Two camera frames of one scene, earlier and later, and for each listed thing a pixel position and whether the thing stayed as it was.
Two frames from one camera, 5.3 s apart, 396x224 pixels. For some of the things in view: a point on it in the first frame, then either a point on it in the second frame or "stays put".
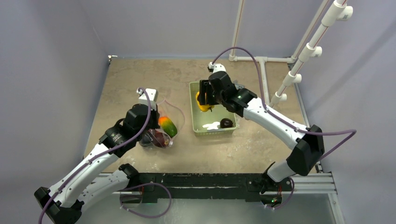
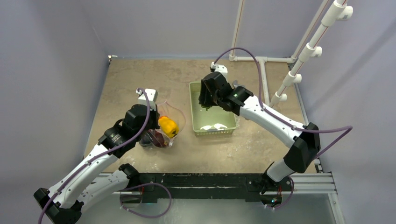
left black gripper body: [153, 123] stays put
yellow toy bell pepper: [203, 108] to [168, 126]
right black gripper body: [205, 91] stays put
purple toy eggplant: [145, 139] stays put
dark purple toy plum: [225, 123] to [206, 107]
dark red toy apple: [159, 138] stays put
